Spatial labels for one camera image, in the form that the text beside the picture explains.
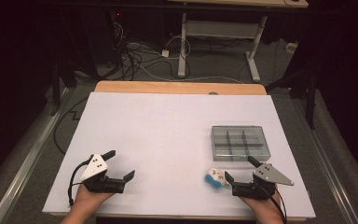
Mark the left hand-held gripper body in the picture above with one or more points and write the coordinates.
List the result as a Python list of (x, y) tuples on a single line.
[(94, 168)]

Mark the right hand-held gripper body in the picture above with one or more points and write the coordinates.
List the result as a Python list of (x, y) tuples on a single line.
[(268, 174)]

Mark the small white blue plush toy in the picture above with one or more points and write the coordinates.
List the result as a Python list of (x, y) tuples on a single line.
[(215, 179)]

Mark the clear plastic compartment box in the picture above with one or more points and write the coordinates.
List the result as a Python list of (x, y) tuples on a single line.
[(240, 143)]

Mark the person's right hand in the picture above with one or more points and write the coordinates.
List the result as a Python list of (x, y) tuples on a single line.
[(265, 207)]

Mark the person's left hand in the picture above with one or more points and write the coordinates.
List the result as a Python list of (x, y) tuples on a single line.
[(87, 200)]

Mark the white board sheet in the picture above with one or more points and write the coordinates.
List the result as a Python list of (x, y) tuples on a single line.
[(167, 130)]

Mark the black stand leg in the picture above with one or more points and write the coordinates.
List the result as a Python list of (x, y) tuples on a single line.
[(310, 99), (56, 84)]

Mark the wooden table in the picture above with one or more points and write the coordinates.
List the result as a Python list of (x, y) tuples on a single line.
[(167, 87)]

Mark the white power adapter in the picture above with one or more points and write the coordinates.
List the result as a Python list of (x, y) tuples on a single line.
[(165, 53)]

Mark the light wooden desk top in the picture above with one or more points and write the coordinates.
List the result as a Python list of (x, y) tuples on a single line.
[(239, 2)]

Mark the metal floor rail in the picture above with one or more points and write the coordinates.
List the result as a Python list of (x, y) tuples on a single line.
[(24, 168), (326, 161)]

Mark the white metal desk frame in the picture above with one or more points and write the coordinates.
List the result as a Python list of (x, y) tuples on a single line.
[(220, 29)]

